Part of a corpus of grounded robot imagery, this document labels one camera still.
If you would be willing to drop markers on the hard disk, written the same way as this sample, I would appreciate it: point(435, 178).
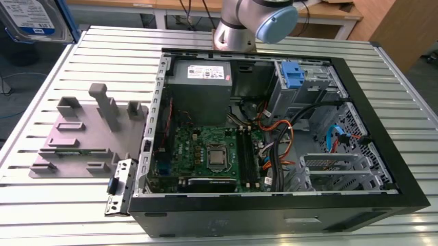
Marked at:
point(33, 23)

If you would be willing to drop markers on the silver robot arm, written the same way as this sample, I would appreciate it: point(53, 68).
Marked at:
point(232, 36)

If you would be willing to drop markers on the CPU socket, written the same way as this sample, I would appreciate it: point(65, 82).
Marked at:
point(216, 146)

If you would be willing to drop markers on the grey power supply unit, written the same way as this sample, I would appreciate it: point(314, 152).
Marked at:
point(200, 102)

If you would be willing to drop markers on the green motherboard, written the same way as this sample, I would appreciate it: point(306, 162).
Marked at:
point(185, 143)

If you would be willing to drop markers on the silver CPU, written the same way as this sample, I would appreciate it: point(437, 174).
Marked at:
point(216, 157)

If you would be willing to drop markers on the black RAM slot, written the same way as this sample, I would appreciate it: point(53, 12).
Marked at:
point(244, 156)
point(240, 156)
point(250, 156)

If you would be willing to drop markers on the grey metal drive cage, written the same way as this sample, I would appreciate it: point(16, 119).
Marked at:
point(290, 100)

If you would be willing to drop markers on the black graphics card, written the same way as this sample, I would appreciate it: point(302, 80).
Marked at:
point(212, 184)

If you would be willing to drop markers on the blue drive latch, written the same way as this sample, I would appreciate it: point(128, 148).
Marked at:
point(294, 77)

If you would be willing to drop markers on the black expansion card retainer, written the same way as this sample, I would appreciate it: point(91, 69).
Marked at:
point(124, 179)

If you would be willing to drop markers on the black open PC case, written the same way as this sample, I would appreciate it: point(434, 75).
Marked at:
point(239, 217)

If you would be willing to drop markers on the grey parts rack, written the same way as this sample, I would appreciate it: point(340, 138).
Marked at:
point(92, 138)

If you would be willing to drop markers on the green RAM stick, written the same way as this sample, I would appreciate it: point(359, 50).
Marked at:
point(71, 153)

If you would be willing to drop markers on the wooden desk white legs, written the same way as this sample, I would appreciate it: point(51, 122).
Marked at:
point(103, 2)

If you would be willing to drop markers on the black mesh waste bin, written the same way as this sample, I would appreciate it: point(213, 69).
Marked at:
point(20, 56)

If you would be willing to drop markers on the wooden cabinet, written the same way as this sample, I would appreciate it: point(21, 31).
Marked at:
point(403, 25)

